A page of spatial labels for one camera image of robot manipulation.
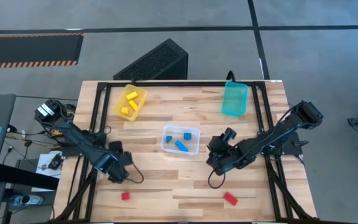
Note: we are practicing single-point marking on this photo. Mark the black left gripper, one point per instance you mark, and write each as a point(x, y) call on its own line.
point(120, 165)

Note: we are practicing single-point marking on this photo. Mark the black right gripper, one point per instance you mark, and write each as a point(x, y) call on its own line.
point(222, 155)

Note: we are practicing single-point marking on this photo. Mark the blue cube block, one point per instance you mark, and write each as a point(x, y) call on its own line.
point(187, 136)

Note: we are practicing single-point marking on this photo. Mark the long yellow block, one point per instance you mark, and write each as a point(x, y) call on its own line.
point(133, 105)

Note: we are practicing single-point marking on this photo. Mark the long blue block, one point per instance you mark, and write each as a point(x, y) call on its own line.
point(181, 146)

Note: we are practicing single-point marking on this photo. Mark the blue half-cylinder block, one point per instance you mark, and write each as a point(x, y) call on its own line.
point(168, 138)

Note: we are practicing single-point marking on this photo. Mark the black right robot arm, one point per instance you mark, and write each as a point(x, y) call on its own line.
point(278, 133)

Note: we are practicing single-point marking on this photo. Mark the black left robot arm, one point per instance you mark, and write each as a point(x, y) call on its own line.
point(79, 138)

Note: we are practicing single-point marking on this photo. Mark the teal translucent plastic bin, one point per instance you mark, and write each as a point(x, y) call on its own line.
point(235, 99)

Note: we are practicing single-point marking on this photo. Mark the yellow cube block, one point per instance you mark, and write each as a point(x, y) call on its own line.
point(125, 110)

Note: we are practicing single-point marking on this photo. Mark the yellow translucent plastic bin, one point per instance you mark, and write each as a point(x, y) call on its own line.
point(120, 102)

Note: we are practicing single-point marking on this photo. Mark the red cube block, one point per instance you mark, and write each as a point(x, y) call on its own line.
point(125, 196)

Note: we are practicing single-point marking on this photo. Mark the clear plastic bin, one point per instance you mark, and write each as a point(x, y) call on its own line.
point(179, 129)

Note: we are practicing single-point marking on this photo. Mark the short yellow block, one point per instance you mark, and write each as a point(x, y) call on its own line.
point(131, 95)

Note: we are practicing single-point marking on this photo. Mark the small black device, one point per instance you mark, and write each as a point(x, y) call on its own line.
point(55, 161)

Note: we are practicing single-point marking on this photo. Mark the red rectangular block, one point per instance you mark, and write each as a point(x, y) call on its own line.
point(230, 199)

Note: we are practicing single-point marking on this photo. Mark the white paper sheet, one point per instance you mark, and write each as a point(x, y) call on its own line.
point(43, 168)

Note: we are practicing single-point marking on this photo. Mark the black computer case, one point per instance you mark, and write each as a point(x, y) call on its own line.
point(154, 62)

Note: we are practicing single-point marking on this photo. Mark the clear water bottle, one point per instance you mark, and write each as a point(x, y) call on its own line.
point(26, 199)

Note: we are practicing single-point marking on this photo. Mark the black hazard-striped floor mat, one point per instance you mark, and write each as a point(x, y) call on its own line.
point(30, 48)

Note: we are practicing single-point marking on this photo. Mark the black aluminium table frame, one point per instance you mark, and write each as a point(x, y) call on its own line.
point(182, 84)

